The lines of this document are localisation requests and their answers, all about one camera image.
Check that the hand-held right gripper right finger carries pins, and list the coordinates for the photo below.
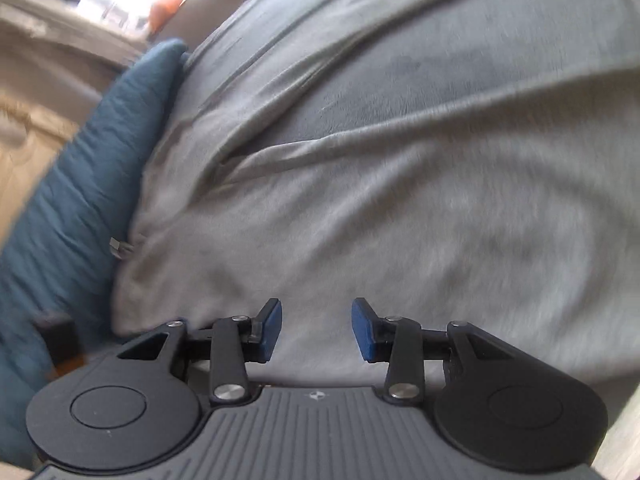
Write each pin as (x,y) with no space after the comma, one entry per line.
(362,330)

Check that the black flat device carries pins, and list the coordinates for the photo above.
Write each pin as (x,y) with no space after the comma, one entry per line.
(57,335)

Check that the grey sweatpants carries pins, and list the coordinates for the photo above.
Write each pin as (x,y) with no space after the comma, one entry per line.
(400,220)

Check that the orange bag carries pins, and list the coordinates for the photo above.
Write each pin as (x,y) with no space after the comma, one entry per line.
(165,10)

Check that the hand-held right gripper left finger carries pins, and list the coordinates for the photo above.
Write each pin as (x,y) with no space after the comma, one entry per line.
(270,330)

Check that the teal pillow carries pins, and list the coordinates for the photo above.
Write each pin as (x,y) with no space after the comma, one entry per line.
(75,210)

